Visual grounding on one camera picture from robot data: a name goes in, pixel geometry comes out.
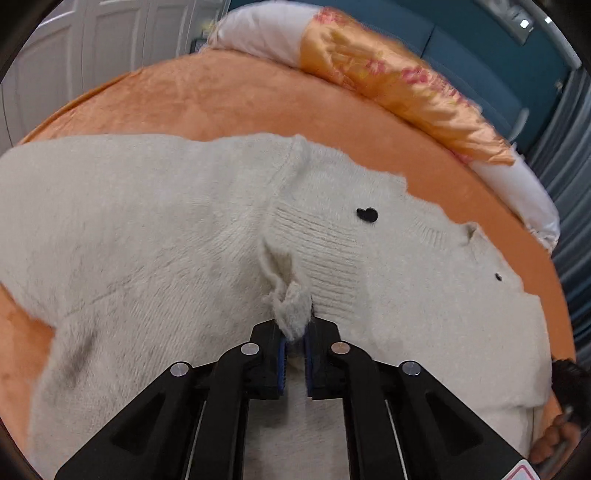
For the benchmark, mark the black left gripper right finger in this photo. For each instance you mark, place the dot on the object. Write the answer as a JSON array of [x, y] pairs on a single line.
[[401, 422]]

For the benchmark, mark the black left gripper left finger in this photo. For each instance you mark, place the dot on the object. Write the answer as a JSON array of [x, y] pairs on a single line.
[[188, 423]]

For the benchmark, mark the cream knit sweater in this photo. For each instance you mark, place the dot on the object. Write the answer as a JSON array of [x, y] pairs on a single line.
[[140, 251]]

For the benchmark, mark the grey blue curtain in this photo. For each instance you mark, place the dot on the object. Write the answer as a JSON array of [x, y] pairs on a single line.
[[561, 160]]

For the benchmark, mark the orange plush bed cover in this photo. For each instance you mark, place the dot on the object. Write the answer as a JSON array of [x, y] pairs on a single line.
[[215, 95]]

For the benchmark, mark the blue upholstered headboard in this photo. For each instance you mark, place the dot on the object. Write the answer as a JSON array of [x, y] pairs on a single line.
[[517, 86]]

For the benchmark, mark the orange floral satin quilt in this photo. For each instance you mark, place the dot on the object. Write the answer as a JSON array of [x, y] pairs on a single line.
[[339, 49]]

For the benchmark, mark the white panelled wardrobe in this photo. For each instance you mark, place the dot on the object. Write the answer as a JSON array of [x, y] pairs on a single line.
[[82, 44]]

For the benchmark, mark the white long pillow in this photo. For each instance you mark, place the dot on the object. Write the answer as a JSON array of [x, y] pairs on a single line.
[[273, 31]]

